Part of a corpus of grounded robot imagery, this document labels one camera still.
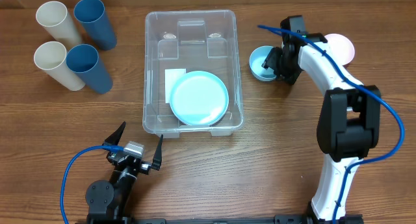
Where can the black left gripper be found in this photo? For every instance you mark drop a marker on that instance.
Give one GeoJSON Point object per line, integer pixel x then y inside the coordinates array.
{"type": "Point", "coordinates": [114, 139]}

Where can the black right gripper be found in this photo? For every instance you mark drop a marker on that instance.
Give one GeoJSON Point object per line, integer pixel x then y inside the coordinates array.
{"type": "Point", "coordinates": [289, 76]}

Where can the light blue plastic bowl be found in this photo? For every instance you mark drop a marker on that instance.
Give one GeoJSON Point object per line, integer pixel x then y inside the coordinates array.
{"type": "Point", "coordinates": [256, 61]}

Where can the light blue plastic plate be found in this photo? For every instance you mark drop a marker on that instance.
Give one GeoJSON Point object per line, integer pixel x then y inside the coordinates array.
{"type": "Point", "coordinates": [199, 98]}

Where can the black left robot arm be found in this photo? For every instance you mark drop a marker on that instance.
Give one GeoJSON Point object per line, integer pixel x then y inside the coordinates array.
{"type": "Point", "coordinates": [107, 199]}

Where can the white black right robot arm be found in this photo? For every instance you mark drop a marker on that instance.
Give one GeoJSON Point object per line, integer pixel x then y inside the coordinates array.
{"type": "Point", "coordinates": [349, 121]}

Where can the pink plastic bowl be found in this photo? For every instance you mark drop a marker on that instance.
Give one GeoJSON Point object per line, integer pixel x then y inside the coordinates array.
{"type": "Point", "coordinates": [341, 47]}

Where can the clear plastic storage bin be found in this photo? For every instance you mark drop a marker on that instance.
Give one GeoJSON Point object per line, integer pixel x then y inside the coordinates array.
{"type": "Point", "coordinates": [180, 42]}

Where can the dark blue cup near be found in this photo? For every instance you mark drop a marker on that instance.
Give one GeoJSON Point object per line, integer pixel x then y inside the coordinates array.
{"type": "Point", "coordinates": [85, 62]}

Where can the dark blue cup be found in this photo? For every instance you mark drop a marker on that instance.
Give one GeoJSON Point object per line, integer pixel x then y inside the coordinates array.
{"type": "Point", "coordinates": [85, 62]}
{"type": "Point", "coordinates": [92, 15]}

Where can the cream cup near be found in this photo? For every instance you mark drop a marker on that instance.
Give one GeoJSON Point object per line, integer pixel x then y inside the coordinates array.
{"type": "Point", "coordinates": [50, 57]}

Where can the cream cup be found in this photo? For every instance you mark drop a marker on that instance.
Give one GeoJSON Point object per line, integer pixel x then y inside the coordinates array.
{"type": "Point", "coordinates": [50, 57]}
{"type": "Point", "coordinates": [55, 18]}

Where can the dark blue cup far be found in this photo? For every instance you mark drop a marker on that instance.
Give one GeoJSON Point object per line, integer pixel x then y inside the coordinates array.
{"type": "Point", "coordinates": [92, 15]}

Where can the cream cup far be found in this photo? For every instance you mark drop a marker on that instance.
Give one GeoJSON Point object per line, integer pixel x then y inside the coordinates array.
{"type": "Point", "coordinates": [55, 18]}

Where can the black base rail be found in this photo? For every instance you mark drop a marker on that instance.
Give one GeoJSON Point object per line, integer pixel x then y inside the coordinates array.
{"type": "Point", "coordinates": [278, 219]}

